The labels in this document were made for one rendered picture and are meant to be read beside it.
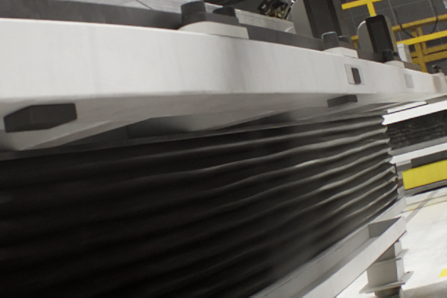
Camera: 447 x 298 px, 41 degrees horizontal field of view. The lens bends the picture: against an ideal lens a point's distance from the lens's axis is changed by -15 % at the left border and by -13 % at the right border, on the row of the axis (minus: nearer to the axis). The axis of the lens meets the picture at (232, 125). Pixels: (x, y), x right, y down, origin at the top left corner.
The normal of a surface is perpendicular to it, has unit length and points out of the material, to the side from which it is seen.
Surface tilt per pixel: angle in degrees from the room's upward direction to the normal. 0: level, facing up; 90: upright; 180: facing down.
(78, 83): 90
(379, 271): 90
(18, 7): 90
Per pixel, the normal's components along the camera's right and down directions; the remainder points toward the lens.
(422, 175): -0.47, 0.05
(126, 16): 0.86, -0.22
